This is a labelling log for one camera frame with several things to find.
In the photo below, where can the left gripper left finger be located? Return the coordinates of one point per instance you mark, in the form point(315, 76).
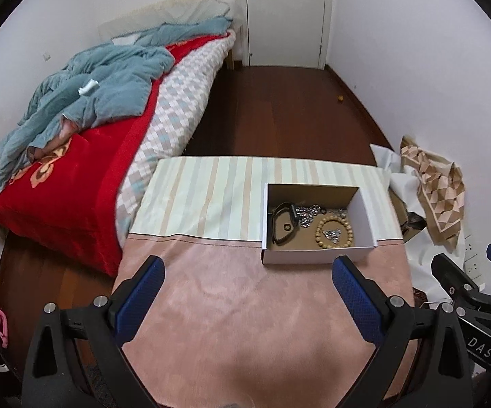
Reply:
point(133, 298)

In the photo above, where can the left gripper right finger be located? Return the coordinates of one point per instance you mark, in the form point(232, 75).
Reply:
point(352, 287)

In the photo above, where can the white power strip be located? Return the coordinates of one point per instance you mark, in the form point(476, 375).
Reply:
point(473, 260)

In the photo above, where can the beige patterned cloth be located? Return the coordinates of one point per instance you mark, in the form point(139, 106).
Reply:
point(441, 192)

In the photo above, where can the white cardboard box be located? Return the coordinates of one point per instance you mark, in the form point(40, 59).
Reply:
point(296, 214)

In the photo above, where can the red bed blanket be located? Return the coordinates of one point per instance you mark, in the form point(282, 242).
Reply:
point(67, 201)

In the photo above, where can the teal quilt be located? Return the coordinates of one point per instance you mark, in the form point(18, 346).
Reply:
point(106, 83)

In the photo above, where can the checkered bed sheet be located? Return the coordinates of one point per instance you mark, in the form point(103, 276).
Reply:
point(181, 102)

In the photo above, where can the pillow with light cover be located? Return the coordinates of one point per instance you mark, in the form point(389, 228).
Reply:
point(172, 12)

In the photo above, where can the white door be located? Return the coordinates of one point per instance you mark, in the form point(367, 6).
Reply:
point(291, 33)

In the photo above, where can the small silver chain pendant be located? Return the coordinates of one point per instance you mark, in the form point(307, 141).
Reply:
point(333, 236)

